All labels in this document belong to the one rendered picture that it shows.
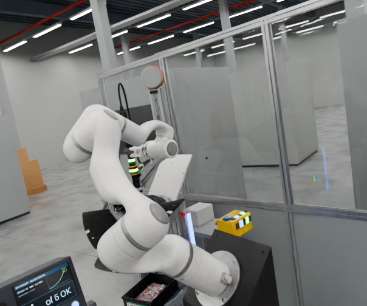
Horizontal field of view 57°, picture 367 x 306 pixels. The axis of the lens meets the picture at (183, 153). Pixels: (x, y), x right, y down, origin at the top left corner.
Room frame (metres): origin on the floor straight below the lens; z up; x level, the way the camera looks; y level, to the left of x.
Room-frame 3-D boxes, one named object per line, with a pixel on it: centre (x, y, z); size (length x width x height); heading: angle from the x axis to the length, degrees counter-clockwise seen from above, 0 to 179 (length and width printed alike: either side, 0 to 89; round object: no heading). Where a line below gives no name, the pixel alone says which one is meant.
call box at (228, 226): (1.65, -0.20, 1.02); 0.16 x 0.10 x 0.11; 134
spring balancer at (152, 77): (2.42, 0.12, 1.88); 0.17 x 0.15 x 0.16; 44
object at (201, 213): (2.25, -0.02, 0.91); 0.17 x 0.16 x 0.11; 134
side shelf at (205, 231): (2.17, -0.05, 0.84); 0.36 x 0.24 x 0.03; 44
